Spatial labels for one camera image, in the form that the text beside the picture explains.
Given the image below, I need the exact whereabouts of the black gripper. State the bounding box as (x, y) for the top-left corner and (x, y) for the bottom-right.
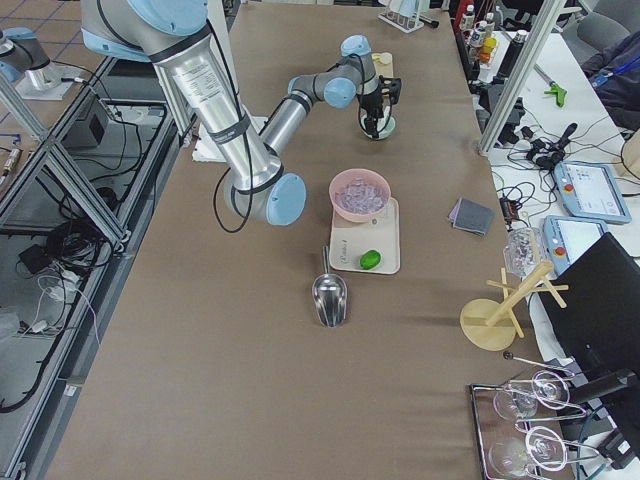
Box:
(360, 89), (384, 138)

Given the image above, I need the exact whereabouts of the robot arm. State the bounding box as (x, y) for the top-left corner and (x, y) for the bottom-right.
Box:
(81, 1), (401, 226)

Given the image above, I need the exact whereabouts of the mint green bowl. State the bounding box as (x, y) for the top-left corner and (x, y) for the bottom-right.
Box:
(359, 106), (396, 141)

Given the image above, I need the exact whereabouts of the pink bowl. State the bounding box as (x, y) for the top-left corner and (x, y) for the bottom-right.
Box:
(329, 168), (391, 223)

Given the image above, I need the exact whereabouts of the pile of clear ice cubes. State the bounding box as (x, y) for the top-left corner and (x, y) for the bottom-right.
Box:
(333, 179), (388, 215)

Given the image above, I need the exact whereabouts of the metal ice scoop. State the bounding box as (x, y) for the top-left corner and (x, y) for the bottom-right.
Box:
(311, 245), (348, 328)

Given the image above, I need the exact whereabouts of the cream rectangular tray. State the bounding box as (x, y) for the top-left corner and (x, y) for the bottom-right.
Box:
(329, 197), (401, 275)

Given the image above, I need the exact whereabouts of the grey folded cloth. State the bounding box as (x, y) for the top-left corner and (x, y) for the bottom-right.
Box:
(448, 198), (495, 236)

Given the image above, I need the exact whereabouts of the green lime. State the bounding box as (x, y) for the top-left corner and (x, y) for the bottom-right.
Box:
(359, 249), (382, 270)

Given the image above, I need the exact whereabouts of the clear plastic container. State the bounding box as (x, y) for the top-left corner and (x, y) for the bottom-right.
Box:
(503, 227), (548, 277)

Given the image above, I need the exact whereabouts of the teach pendant tablet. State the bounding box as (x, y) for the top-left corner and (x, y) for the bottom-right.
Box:
(542, 215), (608, 275)
(553, 161), (632, 224)

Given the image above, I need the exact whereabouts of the wooden cup stand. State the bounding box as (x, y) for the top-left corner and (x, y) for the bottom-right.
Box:
(460, 259), (569, 351)

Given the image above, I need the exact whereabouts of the black monitor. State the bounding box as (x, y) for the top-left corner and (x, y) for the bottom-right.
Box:
(540, 233), (639, 380)

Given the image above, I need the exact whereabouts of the wine glass rack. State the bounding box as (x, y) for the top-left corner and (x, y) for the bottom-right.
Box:
(468, 351), (613, 479)

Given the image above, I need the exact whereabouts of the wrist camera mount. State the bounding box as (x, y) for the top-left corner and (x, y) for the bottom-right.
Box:
(379, 75), (402, 106)

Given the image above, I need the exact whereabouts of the right side aluminium post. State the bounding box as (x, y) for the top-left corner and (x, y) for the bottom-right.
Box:
(478, 0), (566, 157)

